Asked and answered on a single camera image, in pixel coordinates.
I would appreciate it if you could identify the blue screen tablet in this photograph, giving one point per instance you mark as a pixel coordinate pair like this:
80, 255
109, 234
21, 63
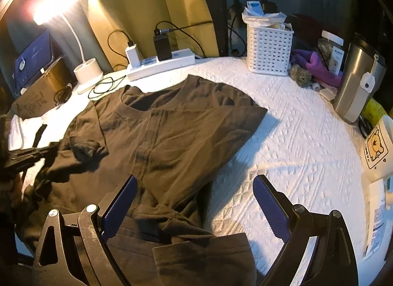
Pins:
33, 55

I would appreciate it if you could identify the white smooth cloth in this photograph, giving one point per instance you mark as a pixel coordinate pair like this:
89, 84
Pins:
23, 132

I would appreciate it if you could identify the steel tumbler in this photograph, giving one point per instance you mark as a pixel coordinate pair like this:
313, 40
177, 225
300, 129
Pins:
353, 83

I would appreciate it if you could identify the white labelled bottle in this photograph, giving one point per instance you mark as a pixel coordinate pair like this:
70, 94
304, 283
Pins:
377, 212

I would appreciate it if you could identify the grey fuzzy lump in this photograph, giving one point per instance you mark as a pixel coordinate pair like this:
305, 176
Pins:
301, 75

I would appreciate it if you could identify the yellow curtain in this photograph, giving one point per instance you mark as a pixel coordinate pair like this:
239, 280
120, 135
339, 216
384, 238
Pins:
138, 0

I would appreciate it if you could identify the white plastic basket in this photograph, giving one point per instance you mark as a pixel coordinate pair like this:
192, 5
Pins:
268, 49

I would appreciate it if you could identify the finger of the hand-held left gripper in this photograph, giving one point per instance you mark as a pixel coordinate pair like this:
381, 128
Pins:
27, 156

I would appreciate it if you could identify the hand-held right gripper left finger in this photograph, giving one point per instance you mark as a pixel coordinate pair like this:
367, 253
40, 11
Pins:
121, 206

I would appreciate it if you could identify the white power strip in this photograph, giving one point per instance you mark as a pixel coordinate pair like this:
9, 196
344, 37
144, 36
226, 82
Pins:
159, 66

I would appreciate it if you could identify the black charger adapter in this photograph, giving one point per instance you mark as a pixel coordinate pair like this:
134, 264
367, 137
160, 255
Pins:
162, 47

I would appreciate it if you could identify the white desk lamp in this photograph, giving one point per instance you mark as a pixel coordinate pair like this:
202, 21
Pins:
87, 72

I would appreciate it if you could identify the white blue box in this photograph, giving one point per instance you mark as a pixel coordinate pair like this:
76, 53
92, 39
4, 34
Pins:
254, 7

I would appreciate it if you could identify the purple cloth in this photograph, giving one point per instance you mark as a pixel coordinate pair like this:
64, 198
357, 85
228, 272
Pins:
316, 64

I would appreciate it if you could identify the white charger adapter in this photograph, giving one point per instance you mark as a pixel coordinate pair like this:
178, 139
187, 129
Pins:
133, 54

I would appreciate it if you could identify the clear jar white lid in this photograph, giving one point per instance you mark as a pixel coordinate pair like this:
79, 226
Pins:
333, 52

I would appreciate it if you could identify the yellow packet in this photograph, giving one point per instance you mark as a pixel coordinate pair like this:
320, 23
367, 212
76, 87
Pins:
373, 110

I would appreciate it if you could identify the brown cardboard box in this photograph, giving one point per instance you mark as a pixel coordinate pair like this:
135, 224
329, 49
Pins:
46, 89

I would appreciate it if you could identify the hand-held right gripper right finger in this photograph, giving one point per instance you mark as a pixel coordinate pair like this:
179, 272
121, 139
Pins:
270, 209

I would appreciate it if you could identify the white packet with label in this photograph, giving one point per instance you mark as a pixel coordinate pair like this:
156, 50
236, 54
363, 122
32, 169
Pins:
376, 147

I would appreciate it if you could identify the dark brown t-shirt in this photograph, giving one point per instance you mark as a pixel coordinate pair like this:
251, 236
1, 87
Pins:
172, 126

